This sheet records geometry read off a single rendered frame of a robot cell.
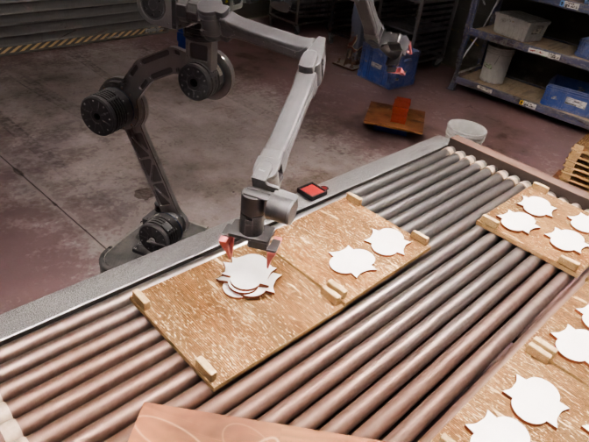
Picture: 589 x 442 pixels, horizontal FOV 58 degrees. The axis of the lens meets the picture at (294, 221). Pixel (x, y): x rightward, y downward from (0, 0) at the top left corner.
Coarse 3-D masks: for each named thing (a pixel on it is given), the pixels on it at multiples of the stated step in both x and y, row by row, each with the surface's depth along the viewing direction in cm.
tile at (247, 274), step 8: (248, 256) 143; (256, 256) 144; (232, 264) 140; (240, 264) 140; (248, 264) 141; (256, 264) 141; (264, 264) 141; (224, 272) 137; (232, 272) 137; (240, 272) 138; (248, 272) 138; (256, 272) 138; (264, 272) 139; (272, 272) 140; (232, 280) 135; (240, 280) 135; (248, 280) 135; (256, 280) 136; (264, 280) 136; (240, 288) 133; (248, 288) 133; (256, 288) 134
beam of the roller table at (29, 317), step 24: (432, 144) 230; (360, 168) 204; (384, 168) 206; (336, 192) 187; (192, 240) 155; (216, 240) 157; (144, 264) 144; (168, 264) 145; (72, 288) 134; (96, 288) 135; (120, 288) 136; (24, 312) 125; (48, 312) 126; (72, 312) 128; (0, 336) 119
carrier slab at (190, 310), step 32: (224, 256) 148; (160, 288) 134; (192, 288) 136; (288, 288) 140; (160, 320) 125; (192, 320) 126; (224, 320) 127; (256, 320) 129; (288, 320) 130; (320, 320) 131; (192, 352) 118; (224, 352) 119; (256, 352) 120; (224, 384) 114
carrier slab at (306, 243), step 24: (312, 216) 169; (336, 216) 171; (360, 216) 172; (288, 240) 157; (312, 240) 158; (336, 240) 160; (360, 240) 161; (408, 240) 164; (312, 264) 149; (384, 264) 153; (360, 288) 143
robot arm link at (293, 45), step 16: (208, 0) 157; (208, 16) 155; (224, 16) 155; (240, 16) 156; (224, 32) 157; (240, 32) 154; (256, 32) 151; (272, 32) 151; (288, 32) 150; (272, 48) 152; (288, 48) 149; (304, 48) 146; (320, 48) 144; (320, 64) 141; (320, 80) 146
